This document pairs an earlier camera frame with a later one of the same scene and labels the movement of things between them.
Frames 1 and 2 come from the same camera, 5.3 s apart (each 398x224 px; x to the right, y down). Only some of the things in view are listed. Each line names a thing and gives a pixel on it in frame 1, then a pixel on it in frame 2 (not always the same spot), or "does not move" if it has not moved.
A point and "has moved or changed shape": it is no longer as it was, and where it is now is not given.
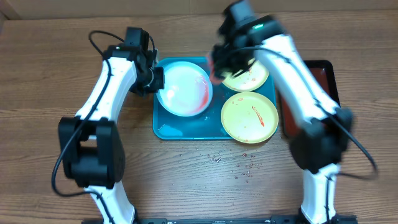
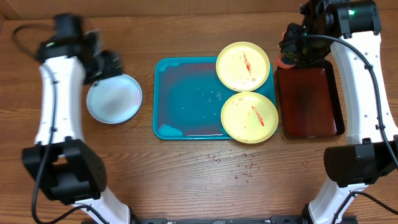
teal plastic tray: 207,125 does not move
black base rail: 281,219 does not move
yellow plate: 249,117 does not move
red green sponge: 213,79 has moved or changed shape
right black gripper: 227,66 → 288,50
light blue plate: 188,89 has moved or changed shape
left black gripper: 158,84 → 115,67
